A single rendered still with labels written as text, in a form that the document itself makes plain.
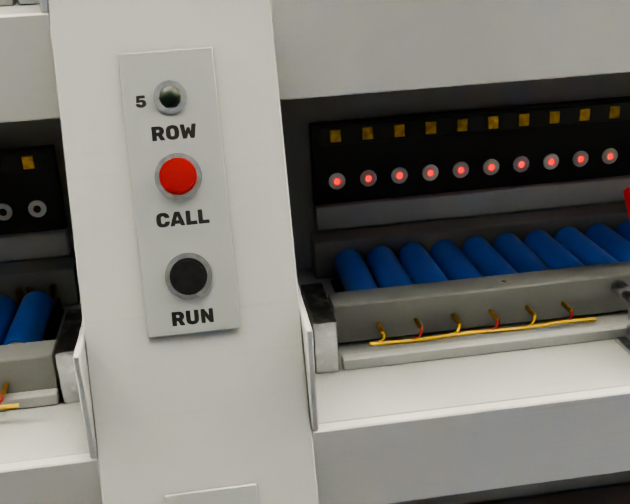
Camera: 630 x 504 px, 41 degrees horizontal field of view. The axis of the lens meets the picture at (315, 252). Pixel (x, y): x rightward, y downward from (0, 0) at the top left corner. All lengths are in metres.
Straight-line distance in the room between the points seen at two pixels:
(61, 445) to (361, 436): 0.13
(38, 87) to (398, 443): 0.22
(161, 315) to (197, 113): 0.09
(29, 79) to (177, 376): 0.14
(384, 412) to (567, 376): 0.09
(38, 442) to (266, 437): 0.10
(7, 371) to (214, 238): 0.13
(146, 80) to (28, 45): 0.05
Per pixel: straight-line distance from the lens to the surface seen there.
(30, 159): 0.54
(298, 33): 0.39
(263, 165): 0.37
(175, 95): 0.37
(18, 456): 0.40
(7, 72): 0.39
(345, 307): 0.44
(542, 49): 0.42
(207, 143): 0.37
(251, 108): 0.38
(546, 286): 0.47
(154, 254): 0.37
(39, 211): 0.55
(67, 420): 0.42
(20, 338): 0.46
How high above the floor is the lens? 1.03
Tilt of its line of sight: 3 degrees down
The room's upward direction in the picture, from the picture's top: 5 degrees counter-clockwise
